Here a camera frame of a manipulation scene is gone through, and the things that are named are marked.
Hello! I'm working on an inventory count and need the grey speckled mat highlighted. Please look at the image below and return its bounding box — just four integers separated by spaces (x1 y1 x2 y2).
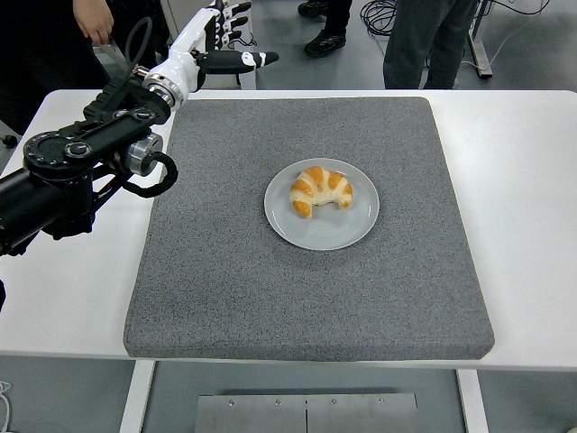
122 96 494 362

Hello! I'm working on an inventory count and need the white chair frame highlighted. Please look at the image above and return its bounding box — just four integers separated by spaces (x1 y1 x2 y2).
92 38 125 69

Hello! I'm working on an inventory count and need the person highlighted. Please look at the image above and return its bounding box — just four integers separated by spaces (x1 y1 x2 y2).
107 0 175 69
382 0 480 90
0 0 114 136
297 0 353 59

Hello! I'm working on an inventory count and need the thin white cable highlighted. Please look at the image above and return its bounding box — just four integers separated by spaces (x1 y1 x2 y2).
459 0 551 71

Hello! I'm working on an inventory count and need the black cable bundle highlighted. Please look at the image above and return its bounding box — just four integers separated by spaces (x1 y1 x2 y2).
359 0 398 37

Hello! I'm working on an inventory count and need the golden croissant bread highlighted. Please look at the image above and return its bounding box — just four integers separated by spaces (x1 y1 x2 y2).
288 165 354 219

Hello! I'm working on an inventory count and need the grey metal plate with screws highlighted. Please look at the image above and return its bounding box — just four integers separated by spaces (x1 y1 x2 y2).
194 392 419 433

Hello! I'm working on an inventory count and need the white table leg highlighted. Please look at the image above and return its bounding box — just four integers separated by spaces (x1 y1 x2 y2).
455 368 490 433
118 360 157 433

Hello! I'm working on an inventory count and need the person's hand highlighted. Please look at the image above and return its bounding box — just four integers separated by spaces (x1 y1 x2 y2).
74 0 114 46

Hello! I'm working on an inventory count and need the white desk leg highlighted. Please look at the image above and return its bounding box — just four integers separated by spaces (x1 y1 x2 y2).
466 0 493 80

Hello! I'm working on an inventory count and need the white floor cable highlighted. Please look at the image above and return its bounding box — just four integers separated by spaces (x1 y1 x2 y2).
0 381 13 433

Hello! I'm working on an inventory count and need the round grey plate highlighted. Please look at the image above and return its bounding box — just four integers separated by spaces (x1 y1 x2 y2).
263 157 380 252

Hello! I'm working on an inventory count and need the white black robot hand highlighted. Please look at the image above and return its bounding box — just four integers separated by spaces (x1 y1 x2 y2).
144 0 279 101

